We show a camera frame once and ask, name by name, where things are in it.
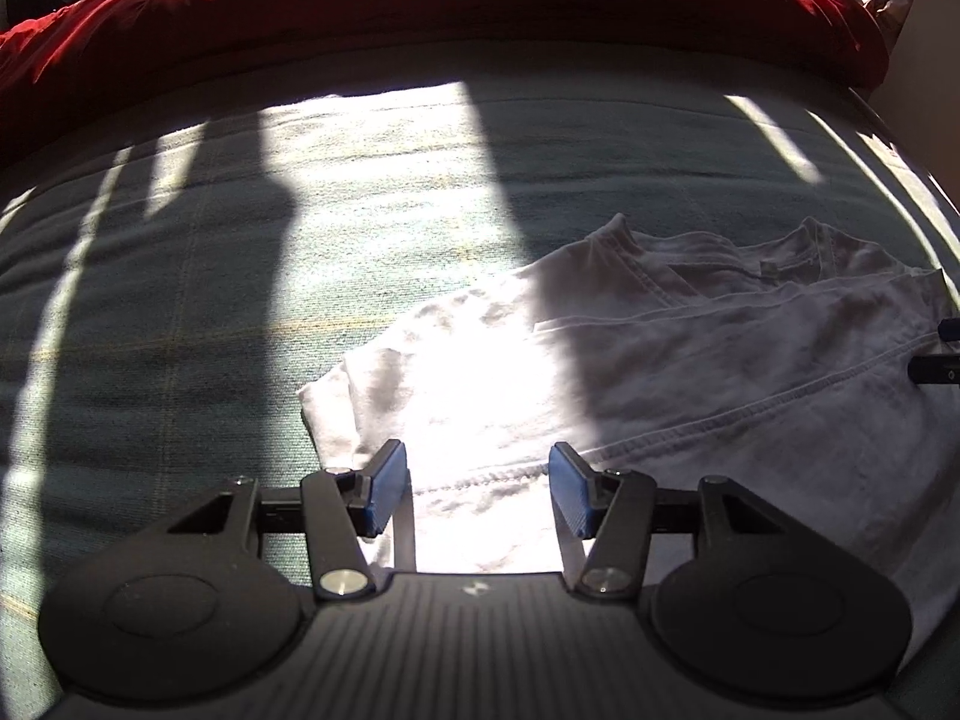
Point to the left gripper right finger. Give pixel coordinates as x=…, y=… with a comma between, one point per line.
x=603, y=523

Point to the white printed t-shirt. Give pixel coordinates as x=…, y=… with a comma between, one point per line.
x=781, y=365

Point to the red blanket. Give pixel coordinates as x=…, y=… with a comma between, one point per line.
x=73, y=67

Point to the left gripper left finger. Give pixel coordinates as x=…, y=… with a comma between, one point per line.
x=338, y=510

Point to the green plaid bed sheet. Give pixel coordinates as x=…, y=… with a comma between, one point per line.
x=175, y=273

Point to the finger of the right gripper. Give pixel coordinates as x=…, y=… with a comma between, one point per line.
x=934, y=369
x=948, y=330

